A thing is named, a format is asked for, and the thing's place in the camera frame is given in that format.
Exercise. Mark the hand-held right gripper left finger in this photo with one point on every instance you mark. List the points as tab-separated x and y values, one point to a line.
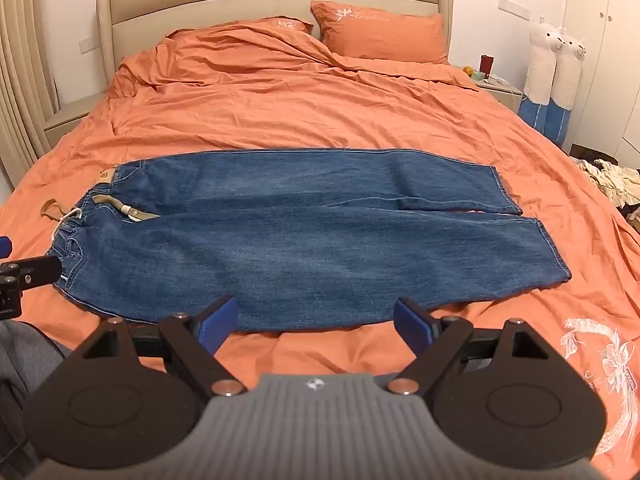
219	327

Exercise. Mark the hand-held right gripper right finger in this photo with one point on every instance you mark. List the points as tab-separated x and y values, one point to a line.
413	327

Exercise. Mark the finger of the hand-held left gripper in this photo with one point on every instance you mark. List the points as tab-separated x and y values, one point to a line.
4	248
35	269

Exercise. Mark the blue jeans pants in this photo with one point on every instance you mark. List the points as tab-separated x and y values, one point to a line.
300	250

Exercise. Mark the person's grey trousers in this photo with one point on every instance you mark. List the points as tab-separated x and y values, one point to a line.
22	360

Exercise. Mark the khaki fabric belt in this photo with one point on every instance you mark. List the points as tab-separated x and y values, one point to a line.
142	215

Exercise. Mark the beige nightstand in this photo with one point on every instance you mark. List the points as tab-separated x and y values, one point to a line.
72	112
502	92

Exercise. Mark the beige curtain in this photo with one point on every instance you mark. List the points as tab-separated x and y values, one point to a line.
22	85

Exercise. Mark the orange duvet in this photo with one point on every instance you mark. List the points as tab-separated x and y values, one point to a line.
300	100

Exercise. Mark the pile of light clothes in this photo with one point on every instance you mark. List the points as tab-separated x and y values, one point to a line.
612	180

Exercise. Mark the orange fruit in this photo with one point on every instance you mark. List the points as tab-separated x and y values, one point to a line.
468	71

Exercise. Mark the dark red cup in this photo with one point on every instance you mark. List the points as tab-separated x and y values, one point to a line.
486	63

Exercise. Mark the orange embroidered pillow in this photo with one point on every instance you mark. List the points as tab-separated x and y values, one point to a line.
280	26
385	30

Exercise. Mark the white wardrobe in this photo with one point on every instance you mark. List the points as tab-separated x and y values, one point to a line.
607	60

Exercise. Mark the white wall outlet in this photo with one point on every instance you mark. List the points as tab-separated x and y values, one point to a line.
87	44

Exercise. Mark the white wall switch plate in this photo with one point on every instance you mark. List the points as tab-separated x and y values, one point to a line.
513	7

